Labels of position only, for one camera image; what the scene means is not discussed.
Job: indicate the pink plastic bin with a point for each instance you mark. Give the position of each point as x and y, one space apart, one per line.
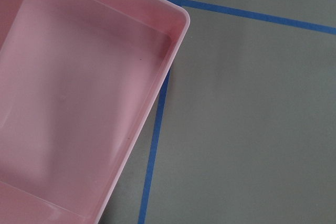
78 81

